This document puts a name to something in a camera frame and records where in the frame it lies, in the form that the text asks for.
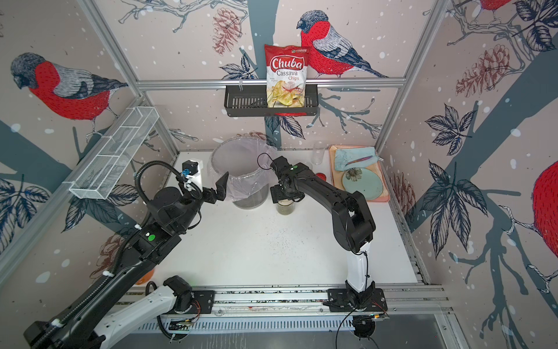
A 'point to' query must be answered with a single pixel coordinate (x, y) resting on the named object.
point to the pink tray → (377, 168)
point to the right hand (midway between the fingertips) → (283, 195)
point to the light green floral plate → (364, 180)
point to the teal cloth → (347, 157)
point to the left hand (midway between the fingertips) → (215, 166)
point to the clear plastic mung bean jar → (317, 153)
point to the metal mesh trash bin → (256, 199)
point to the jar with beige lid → (285, 206)
